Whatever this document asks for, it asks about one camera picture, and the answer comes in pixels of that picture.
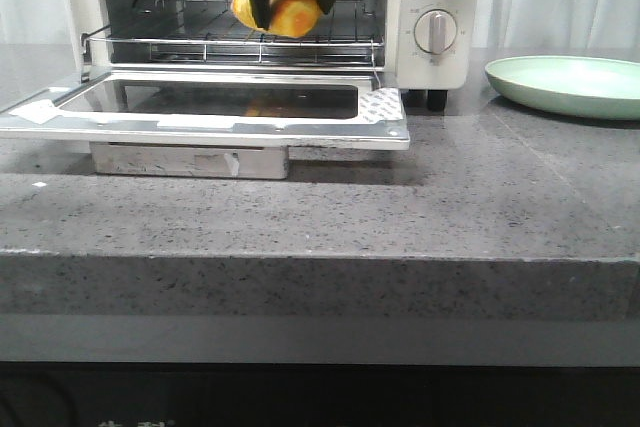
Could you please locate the yellow orange striped croissant bread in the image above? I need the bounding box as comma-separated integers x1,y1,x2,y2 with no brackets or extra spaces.
231,0,323,38

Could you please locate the glass oven door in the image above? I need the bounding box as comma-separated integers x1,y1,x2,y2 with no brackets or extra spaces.
1,68,410,150

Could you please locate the white toaster oven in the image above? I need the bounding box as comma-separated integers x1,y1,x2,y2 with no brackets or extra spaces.
69,0,476,111

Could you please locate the beige lower oven knob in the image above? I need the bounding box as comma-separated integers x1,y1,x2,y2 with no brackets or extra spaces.
414,9,457,55

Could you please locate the light green round plate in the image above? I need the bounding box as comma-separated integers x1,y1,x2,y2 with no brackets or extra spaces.
485,55,639,121

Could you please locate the metal wire oven rack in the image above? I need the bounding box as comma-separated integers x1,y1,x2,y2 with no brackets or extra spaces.
82,0,385,70

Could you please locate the white oven door handle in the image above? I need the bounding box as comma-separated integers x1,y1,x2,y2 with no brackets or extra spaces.
90,142,289,180

